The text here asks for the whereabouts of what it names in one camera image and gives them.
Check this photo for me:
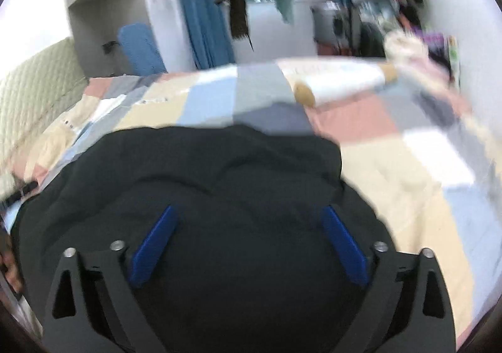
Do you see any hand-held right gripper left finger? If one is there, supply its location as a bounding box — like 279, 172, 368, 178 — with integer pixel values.
42, 204, 179, 353

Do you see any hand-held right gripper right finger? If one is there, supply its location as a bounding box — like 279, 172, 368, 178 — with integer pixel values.
321, 204, 457, 353

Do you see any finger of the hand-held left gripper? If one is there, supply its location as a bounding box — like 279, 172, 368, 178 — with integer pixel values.
2, 180, 39, 209

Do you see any black puffer jacket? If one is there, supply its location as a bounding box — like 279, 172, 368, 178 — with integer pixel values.
10, 123, 398, 353

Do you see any pile of mixed clothes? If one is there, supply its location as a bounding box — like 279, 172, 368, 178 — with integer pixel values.
353, 0, 463, 95

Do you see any person's left hand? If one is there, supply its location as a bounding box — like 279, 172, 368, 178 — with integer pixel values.
0, 245, 25, 295

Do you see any pastel patchwork quilt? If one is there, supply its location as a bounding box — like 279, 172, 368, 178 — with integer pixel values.
0, 57, 502, 346

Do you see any cream quilted headboard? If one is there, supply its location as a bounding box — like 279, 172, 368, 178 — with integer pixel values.
0, 37, 89, 165

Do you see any blue padded board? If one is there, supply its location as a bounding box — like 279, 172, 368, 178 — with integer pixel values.
118, 23, 167, 77

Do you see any dotted long pillow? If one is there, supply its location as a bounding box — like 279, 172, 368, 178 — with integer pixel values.
445, 36, 461, 89

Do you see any grey suitcase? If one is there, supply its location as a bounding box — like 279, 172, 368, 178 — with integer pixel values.
314, 2, 363, 57

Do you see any blue curtain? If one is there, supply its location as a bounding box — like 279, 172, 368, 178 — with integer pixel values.
178, 0, 236, 70

